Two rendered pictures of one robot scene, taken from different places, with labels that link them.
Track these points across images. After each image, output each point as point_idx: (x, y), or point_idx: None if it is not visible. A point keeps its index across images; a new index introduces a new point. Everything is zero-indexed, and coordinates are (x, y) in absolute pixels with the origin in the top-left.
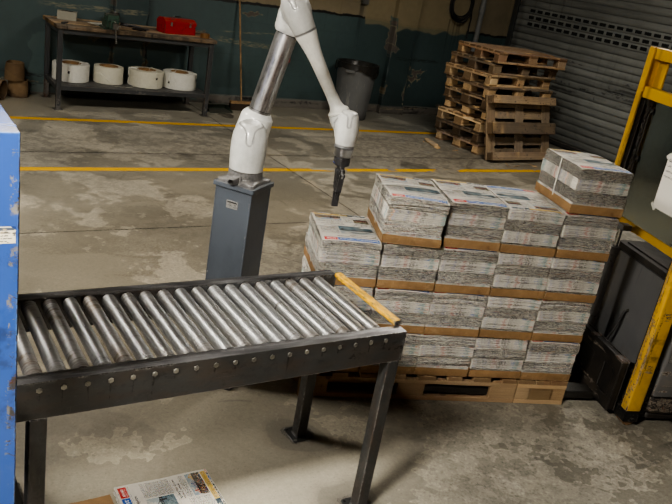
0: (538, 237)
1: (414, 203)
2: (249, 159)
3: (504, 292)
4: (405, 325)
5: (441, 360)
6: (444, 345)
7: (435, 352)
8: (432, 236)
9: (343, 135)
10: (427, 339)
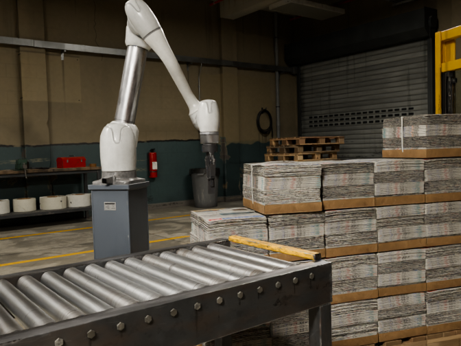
0: (406, 185)
1: (287, 169)
2: (119, 156)
3: (390, 246)
4: None
5: (350, 329)
6: (349, 312)
7: (342, 322)
8: (312, 200)
9: (206, 121)
10: (331, 309)
